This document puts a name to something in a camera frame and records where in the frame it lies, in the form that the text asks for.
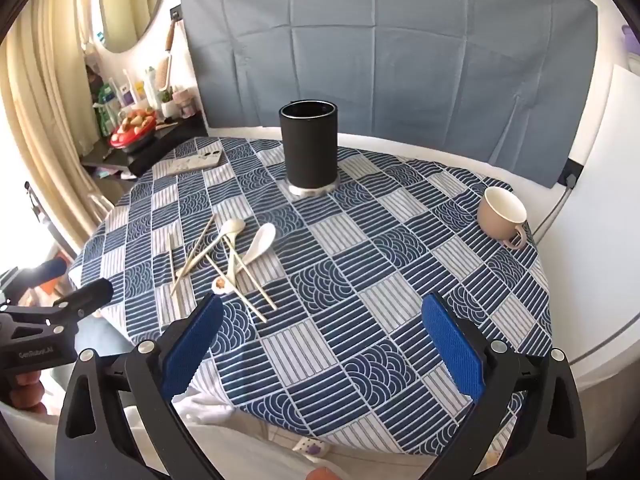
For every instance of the black side table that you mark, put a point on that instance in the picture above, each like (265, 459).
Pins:
(150, 152)

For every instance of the round wall mirror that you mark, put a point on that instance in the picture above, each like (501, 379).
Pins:
(127, 5)

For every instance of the white printed slipper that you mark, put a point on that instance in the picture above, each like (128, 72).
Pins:
(312, 447)

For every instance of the red fruit bowl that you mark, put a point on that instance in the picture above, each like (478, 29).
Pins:
(132, 130)

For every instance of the beige curtain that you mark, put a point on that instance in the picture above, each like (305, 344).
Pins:
(45, 110)

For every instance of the blue white patterned tablecloth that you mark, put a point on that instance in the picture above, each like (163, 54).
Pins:
(350, 285)

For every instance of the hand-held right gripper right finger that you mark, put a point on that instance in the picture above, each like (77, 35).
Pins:
(452, 345)

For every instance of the grey backdrop cloth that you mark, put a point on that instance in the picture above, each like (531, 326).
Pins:
(390, 45)

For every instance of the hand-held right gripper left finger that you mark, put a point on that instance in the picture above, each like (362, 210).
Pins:
(192, 345)

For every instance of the pink jar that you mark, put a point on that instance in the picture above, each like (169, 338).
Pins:
(186, 102)

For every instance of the white ceramic spoon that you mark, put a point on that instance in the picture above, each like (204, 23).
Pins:
(263, 240)
(234, 226)

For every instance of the black wall socket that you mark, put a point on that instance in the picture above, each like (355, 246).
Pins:
(572, 172)

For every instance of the black cylindrical utensil holder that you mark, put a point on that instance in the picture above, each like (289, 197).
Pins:
(309, 145)

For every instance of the wooden chopstick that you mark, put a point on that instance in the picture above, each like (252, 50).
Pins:
(250, 275)
(235, 287)
(171, 260)
(195, 252)

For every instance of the small potted plant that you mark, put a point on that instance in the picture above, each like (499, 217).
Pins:
(167, 102)

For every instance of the smartphone with printed case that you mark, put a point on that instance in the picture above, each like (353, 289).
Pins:
(195, 161)

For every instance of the wooden stick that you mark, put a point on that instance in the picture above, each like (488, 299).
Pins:
(166, 125)

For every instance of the beige ceramic cup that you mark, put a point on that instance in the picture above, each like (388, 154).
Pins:
(500, 215)

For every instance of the person's left hand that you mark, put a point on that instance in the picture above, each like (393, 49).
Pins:
(27, 392)

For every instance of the wooden hairbrush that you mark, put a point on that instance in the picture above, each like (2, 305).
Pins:
(164, 67)

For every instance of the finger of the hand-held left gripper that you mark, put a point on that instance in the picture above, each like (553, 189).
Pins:
(47, 269)
(85, 297)

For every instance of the white spray bottle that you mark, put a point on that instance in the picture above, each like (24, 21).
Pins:
(151, 87)

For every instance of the green bottle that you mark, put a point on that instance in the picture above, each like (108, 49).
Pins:
(107, 110)

